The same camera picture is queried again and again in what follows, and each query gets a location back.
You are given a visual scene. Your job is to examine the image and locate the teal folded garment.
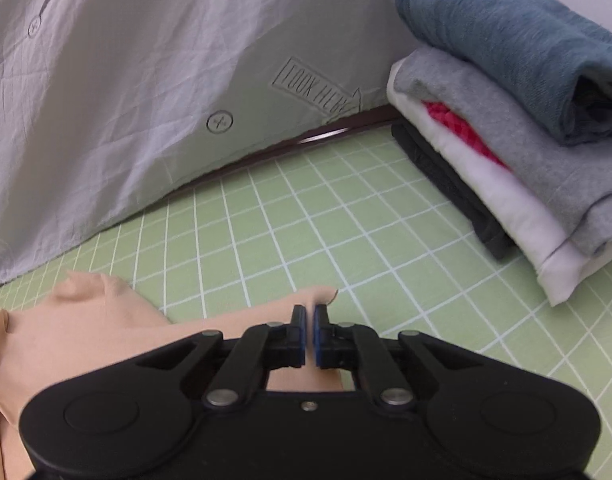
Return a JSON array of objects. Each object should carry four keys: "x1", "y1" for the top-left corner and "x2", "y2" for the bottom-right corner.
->
[{"x1": 395, "y1": 0, "x2": 612, "y2": 147}]

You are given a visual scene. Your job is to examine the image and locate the pink folded garment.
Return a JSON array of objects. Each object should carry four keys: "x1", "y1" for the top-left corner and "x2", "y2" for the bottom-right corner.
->
[{"x1": 422, "y1": 100, "x2": 511, "y2": 171}]

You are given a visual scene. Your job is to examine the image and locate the beige long-sleeve shirt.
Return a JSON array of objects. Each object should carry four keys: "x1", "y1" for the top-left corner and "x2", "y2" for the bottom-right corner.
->
[{"x1": 0, "y1": 270, "x2": 347, "y2": 480}]

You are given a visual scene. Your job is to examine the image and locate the white folded garment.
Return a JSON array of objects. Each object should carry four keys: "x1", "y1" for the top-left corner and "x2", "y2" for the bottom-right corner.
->
[{"x1": 387, "y1": 60, "x2": 612, "y2": 307}]

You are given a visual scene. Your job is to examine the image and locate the black folded garment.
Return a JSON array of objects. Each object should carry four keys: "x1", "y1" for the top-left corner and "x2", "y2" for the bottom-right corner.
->
[{"x1": 391, "y1": 122, "x2": 516, "y2": 261}]

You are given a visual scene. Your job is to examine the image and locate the grey folded garment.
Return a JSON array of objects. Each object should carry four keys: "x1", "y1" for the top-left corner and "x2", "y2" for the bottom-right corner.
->
[{"x1": 393, "y1": 46, "x2": 612, "y2": 257}]

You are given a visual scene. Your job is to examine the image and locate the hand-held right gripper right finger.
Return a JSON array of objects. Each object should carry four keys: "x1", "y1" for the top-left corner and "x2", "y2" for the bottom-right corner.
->
[{"x1": 313, "y1": 304, "x2": 486, "y2": 410}]

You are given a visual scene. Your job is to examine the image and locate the green grid mat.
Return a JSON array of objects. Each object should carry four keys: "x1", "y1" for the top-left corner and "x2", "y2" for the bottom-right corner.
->
[{"x1": 0, "y1": 125, "x2": 612, "y2": 480}]

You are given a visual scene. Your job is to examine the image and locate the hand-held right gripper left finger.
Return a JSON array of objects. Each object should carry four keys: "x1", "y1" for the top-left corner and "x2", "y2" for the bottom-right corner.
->
[{"x1": 131, "y1": 304, "x2": 307, "y2": 411}]

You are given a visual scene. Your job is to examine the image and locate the grey printed bed sheet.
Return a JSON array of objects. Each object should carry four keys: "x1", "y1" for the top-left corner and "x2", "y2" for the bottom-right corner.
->
[{"x1": 0, "y1": 0, "x2": 437, "y2": 294}]

